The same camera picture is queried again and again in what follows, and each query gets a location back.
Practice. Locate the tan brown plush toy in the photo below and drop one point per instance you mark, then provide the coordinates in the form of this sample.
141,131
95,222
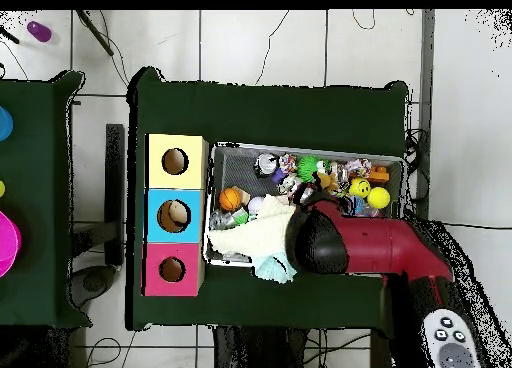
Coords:
328,181

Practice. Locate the cream waffle cloth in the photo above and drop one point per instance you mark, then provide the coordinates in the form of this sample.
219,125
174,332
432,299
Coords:
264,232

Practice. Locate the plain yellow ball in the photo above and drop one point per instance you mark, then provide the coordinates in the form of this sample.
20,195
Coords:
378,198

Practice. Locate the light teal cloth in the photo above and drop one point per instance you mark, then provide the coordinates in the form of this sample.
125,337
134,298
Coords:
274,270

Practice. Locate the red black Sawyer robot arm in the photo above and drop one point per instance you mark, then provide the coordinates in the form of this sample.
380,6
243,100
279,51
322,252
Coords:
380,244

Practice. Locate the shallow clear mesh bin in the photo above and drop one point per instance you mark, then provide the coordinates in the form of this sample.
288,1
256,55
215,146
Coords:
236,172

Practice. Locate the wooden box with three holes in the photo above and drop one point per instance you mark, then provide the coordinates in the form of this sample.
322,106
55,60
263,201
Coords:
176,180

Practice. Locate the green fuzzy toy with eyes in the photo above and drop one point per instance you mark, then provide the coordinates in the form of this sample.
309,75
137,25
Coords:
308,168

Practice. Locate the silver crushed can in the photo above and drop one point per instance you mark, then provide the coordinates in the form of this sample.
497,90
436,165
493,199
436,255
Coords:
266,164

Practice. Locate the yellow smiley face ball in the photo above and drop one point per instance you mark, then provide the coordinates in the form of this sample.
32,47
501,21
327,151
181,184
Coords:
359,188

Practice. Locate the small white baseball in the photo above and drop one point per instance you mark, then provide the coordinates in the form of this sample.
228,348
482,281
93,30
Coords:
255,204

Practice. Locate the small orange basketball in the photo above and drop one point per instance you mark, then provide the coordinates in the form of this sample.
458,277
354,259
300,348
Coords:
230,199

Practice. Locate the black upright panel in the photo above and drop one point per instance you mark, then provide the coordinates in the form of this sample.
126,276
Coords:
114,184

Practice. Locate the black rod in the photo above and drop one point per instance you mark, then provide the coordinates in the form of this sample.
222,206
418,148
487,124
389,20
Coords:
94,32

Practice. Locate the dark green side table cloth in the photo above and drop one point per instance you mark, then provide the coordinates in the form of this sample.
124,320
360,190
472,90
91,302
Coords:
36,144

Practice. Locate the magenta plastic bowl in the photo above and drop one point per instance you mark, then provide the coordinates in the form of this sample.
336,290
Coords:
8,244

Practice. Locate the small yellow ball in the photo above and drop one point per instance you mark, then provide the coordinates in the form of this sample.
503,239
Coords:
1,188

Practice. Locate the blue plastic cup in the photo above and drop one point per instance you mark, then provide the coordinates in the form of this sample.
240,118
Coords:
4,124

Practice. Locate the purple bottle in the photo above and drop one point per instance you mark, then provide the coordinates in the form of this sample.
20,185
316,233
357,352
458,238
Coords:
39,31

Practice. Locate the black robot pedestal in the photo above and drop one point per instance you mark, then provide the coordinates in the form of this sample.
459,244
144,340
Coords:
260,348

